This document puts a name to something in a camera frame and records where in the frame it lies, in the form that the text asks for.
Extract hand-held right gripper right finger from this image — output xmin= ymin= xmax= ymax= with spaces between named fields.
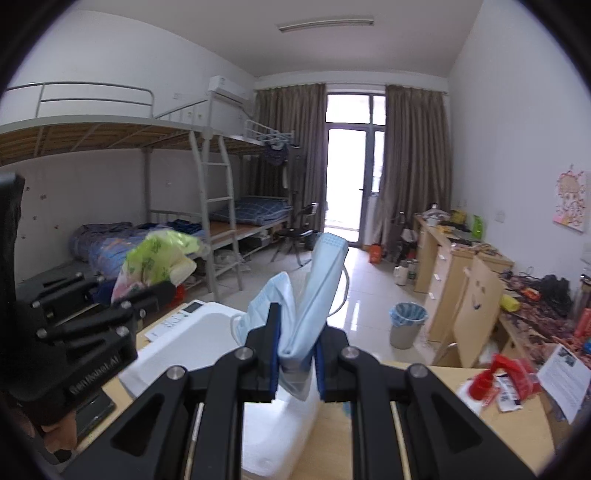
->
xmin=314 ymin=325 xmax=539 ymax=480

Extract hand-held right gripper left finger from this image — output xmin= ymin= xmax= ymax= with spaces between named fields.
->
xmin=60 ymin=302 xmax=282 ymax=480

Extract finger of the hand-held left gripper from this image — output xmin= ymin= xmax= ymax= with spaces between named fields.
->
xmin=31 ymin=276 xmax=110 ymax=320
xmin=36 ymin=281 xmax=178 ymax=345

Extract white foam box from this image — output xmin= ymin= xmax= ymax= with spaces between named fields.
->
xmin=117 ymin=300 xmax=324 ymax=480

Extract blue face mask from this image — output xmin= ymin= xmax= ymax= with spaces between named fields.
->
xmin=229 ymin=232 xmax=350 ymax=401

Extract person's left hand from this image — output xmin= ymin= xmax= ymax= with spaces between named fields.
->
xmin=36 ymin=408 xmax=80 ymax=462

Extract black smartphone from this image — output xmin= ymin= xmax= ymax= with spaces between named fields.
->
xmin=75 ymin=394 xmax=117 ymax=440

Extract blue and orange quilt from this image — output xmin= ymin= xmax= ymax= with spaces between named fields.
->
xmin=71 ymin=222 xmax=141 ymax=280

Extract white remote control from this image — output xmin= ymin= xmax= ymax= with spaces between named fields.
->
xmin=144 ymin=299 xmax=219 ymax=343

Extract green printed plastic bag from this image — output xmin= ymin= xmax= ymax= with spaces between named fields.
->
xmin=112 ymin=229 xmax=212 ymax=306

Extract trash bin with blue bag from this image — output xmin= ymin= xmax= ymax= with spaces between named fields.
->
xmin=389 ymin=301 xmax=429 ymax=350

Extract black folding chair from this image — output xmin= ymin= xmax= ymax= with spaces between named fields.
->
xmin=270 ymin=202 xmax=320 ymax=267

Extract thermos flasks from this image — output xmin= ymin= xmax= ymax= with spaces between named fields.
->
xmin=394 ymin=258 xmax=419 ymax=287

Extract blue plaid bedding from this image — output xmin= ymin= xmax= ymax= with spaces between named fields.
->
xmin=209 ymin=195 xmax=294 ymax=228

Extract light wooden drawer desk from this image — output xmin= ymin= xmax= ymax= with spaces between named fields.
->
xmin=412 ymin=213 xmax=516 ymax=343

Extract wooden board with face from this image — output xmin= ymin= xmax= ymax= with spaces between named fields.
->
xmin=431 ymin=255 xmax=507 ymax=369

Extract grey metal bunk bed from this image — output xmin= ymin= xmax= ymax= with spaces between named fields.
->
xmin=207 ymin=90 xmax=297 ymax=278
xmin=0 ymin=82 xmax=243 ymax=303

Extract glass balcony door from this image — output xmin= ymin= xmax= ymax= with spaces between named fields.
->
xmin=324 ymin=91 xmax=387 ymax=246

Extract dark hanging clothes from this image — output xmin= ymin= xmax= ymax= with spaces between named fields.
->
xmin=262 ymin=140 xmax=291 ymax=169

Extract red snack packet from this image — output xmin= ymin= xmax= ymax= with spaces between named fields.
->
xmin=494 ymin=355 xmax=542 ymax=412

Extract brown curtain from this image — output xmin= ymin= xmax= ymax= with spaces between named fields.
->
xmin=372 ymin=84 xmax=451 ymax=261
xmin=254 ymin=83 xmax=328 ymax=234

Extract patterned table cloth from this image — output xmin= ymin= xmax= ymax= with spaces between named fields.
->
xmin=500 ymin=276 xmax=591 ymax=366

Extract white printed paper sheet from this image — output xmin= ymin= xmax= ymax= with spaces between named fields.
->
xmin=537 ymin=343 xmax=591 ymax=424

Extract white air conditioner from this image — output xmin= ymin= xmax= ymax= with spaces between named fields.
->
xmin=208 ymin=76 xmax=251 ymax=103

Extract ceiling tube light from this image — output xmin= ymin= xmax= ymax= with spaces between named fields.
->
xmin=278 ymin=17 xmax=375 ymax=33

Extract pink cartoon wall poster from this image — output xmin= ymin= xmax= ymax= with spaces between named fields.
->
xmin=553 ymin=163 xmax=590 ymax=230

